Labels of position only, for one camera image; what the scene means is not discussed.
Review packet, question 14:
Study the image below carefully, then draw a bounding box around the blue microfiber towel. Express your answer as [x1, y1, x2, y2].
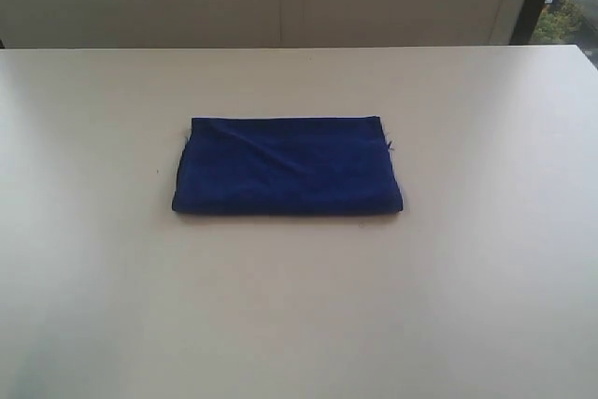
[172, 116, 404, 217]

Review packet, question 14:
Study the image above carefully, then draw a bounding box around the green tree outside window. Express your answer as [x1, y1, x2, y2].
[530, 0, 583, 45]

